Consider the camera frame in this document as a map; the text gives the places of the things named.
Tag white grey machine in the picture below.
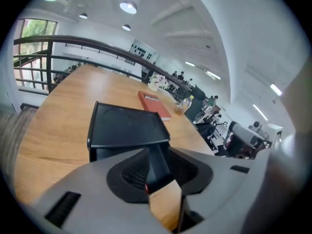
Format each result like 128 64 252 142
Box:
225 120 285 160

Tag black plastic box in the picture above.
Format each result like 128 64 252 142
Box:
87 100 171 163

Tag white flower vase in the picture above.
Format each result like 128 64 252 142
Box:
148 73 169 92

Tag grey striped cloth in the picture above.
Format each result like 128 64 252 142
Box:
0 108 34 187

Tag clear bottle with yellow cap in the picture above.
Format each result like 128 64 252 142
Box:
175 95 195 116

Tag black office chair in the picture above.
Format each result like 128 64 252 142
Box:
184 85 207 123

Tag window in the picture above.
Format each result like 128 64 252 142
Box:
13 18 58 90

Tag white wall board black dots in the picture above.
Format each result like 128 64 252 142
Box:
129 39 156 63

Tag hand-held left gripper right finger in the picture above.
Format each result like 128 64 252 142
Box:
168 147 256 234

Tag red book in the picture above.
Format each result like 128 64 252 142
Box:
137 90 173 122

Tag black metal railing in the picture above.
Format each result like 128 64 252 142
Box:
13 35 195 99

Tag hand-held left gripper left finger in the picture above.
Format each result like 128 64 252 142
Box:
31 147 173 234

